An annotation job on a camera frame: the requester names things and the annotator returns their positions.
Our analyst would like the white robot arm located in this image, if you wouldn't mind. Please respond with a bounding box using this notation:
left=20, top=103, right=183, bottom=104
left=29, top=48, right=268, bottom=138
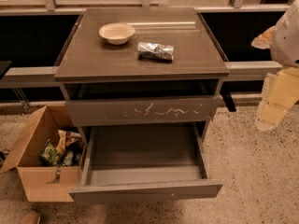
left=251, top=0, right=299, bottom=131

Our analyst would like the open cardboard box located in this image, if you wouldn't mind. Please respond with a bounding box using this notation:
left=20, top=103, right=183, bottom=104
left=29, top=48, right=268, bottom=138
left=1, top=105, right=81, bottom=202

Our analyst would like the tan snack bag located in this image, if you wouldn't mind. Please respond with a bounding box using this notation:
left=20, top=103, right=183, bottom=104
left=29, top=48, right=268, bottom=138
left=56, top=130, right=81, bottom=154

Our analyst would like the open grey middle drawer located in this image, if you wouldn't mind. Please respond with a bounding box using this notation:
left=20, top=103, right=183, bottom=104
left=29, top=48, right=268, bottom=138
left=69, top=123, right=222, bottom=204

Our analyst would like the grey drawer cabinet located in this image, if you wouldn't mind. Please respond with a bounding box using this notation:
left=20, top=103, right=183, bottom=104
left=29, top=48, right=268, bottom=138
left=53, top=7, right=231, bottom=191

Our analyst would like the scratched grey top drawer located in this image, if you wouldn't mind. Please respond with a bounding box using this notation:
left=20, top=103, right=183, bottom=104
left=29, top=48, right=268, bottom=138
left=65, top=96, right=220, bottom=127

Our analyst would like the white paper bowl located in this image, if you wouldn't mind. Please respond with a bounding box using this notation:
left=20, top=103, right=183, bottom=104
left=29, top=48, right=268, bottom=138
left=99, top=22, right=135, bottom=45

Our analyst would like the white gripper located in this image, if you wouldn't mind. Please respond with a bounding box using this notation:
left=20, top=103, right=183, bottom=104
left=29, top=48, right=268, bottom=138
left=255, top=68, right=299, bottom=132

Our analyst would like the brown shoe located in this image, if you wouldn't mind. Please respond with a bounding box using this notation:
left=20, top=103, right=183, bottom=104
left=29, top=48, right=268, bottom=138
left=18, top=210, right=41, bottom=224

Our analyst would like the silver redbull can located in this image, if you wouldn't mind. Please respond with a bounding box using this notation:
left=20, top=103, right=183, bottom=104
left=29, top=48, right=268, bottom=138
left=137, top=42, right=174, bottom=62

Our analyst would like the green snack bag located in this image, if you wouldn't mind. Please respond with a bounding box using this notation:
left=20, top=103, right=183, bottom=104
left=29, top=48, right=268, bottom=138
left=39, top=140, right=64, bottom=166

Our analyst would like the metal window rail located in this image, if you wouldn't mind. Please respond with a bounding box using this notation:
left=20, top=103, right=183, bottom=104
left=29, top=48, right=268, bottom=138
left=0, top=61, right=281, bottom=89

